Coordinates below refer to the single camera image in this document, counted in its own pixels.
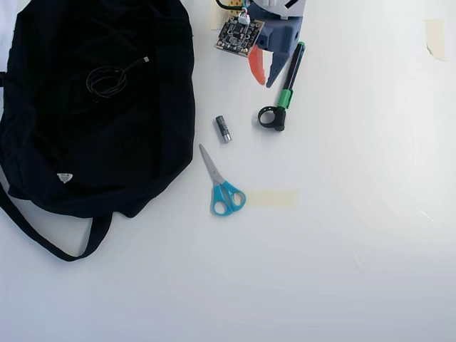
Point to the blue-grey gripper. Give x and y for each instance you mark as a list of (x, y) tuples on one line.
[(281, 40)]

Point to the black fabric bag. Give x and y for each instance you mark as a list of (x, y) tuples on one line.
[(107, 149)]

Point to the green and black marker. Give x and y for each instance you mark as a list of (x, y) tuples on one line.
[(293, 71)]

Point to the short masking tape piece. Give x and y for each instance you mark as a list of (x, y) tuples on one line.
[(215, 19)]

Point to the yellow perforated board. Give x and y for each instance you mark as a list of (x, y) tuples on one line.
[(235, 3)]

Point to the black cylindrical battery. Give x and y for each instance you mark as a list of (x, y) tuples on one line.
[(223, 129)]

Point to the wide masking tape strip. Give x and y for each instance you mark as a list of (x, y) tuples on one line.
[(274, 198)]

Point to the torn masking tape strip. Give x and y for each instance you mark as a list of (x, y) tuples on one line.
[(436, 39)]

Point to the camera circuit board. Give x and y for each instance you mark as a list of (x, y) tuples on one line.
[(238, 37)]

